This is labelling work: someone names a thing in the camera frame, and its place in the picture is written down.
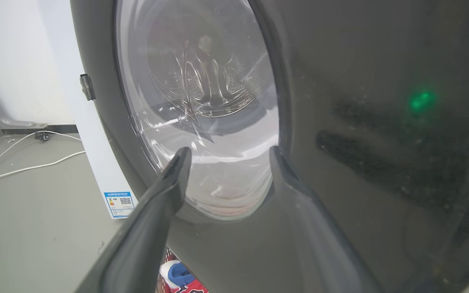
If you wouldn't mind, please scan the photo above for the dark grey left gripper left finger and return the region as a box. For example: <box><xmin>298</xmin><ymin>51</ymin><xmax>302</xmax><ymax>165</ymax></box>
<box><xmin>75</xmin><ymin>147</ymin><xmax>193</xmax><ymax>293</ymax></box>

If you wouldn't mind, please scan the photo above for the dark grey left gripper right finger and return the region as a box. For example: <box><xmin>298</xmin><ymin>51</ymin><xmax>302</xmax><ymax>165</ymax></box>
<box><xmin>269</xmin><ymin>146</ymin><xmax>381</xmax><ymax>293</ymax></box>

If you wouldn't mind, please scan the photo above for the dark grey washing machine door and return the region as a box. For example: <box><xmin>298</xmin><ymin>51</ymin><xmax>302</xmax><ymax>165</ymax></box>
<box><xmin>70</xmin><ymin>0</ymin><xmax>469</xmax><ymax>293</ymax></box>

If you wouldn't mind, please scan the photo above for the white washing machine body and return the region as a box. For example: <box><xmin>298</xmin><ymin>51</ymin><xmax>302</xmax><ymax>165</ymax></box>
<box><xmin>36</xmin><ymin>0</ymin><xmax>138</xmax><ymax>220</ymax></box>

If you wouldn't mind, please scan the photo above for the grey door latch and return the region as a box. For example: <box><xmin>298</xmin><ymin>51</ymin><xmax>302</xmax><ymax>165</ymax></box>
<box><xmin>80</xmin><ymin>74</ymin><xmax>96</xmax><ymax>101</ymax></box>

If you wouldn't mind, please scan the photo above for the blue energy label sticker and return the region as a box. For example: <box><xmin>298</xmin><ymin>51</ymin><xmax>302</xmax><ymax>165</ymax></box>
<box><xmin>104</xmin><ymin>191</ymin><xmax>136</xmax><ymax>219</ymax></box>

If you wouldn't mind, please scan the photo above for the red white blue clothing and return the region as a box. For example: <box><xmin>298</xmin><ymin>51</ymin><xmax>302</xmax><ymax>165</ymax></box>
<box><xmin>156</xmin><ymin>249</ymin><xmax>209</xmax><ymax>293</ymax></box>

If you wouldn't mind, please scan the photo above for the white cable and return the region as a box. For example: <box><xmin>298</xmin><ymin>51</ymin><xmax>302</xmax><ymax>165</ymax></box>
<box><xmin>0</xmin><ymin>130</ymin><xmax>82</xmax><ymax>184</ymax></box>
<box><xmin>0</xmin><ymin>151</ymin><xmax>86</xmax><ymax>186</ymax></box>

